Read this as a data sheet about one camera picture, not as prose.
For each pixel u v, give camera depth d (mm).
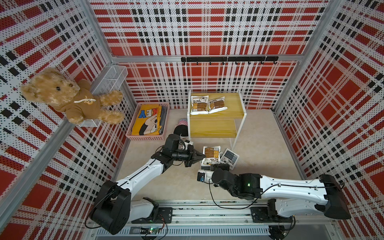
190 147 725
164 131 987
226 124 910
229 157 929
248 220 729
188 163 713
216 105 735
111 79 866
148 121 1047
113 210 404
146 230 708
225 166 636
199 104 750
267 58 884
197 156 717
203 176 602
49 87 479
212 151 760
